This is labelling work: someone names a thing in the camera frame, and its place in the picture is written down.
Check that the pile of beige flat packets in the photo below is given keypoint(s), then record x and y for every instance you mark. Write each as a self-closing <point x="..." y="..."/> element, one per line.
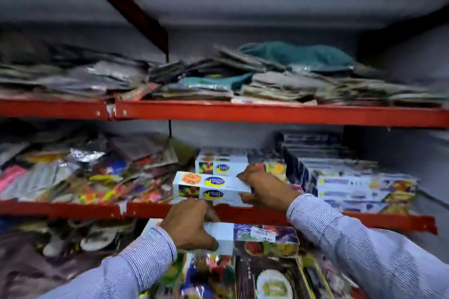
<point x="315" y="88"/>

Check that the stack of white roll boxes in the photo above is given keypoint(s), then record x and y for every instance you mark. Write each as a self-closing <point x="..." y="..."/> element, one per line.
<point x="224" y="162"/>

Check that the white box with fruit print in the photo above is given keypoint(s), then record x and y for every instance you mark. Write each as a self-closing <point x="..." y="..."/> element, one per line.
<point x="259" y="237"/>

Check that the person's right forearm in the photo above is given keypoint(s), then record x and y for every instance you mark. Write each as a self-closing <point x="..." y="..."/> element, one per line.
<point x="361" y="249"/>

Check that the person's right hand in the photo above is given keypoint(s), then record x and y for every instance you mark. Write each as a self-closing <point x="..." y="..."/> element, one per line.
<point x="272" y="190"/>

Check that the pile of grey flat packets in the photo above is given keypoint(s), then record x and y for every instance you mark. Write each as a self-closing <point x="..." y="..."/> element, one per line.
<point x="80" y="74"/>

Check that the pile of fruit print packets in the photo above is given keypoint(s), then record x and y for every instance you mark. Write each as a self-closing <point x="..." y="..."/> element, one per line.
<point x="252" y="277"/>

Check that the small teal flat packet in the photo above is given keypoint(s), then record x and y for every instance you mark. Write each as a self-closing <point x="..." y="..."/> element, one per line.
<point x="214" y="82"/>

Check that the person's left hand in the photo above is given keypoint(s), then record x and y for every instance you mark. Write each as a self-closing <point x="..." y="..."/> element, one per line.
<point x="186" y="225"/>

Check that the stack of blue white boxes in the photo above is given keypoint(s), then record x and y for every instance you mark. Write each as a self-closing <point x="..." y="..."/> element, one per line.
<point x="343" y="183"/>

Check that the white foil roll box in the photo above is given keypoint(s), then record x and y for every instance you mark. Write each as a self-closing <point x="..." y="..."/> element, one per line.
<point x="207" y="185"/>

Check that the pile of dark plastic packets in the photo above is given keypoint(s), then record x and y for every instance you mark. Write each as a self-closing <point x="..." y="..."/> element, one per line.
<point x="59" y="246"/>

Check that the person's right thumb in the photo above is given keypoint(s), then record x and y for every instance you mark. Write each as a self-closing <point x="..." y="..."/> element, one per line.
<point x="249" y="198"/>

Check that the pile of colourful shiny packets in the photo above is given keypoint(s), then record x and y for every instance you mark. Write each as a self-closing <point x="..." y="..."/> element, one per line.
<point x="91" y="172"/>

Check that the red metal shelving rack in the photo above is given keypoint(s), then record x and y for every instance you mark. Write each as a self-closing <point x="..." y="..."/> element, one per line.
<point x="266" y="113"/>

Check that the person's left forearm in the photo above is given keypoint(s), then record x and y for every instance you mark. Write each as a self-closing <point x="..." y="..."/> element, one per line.
<point x="122" y="270"/>

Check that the person's left thumb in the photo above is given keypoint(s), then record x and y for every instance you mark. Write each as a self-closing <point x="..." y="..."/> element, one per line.
<point x="209" y="242"/>

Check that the teal cloth packet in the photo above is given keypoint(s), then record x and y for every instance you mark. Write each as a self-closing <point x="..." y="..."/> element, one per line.
<point x="305" y="55"/>

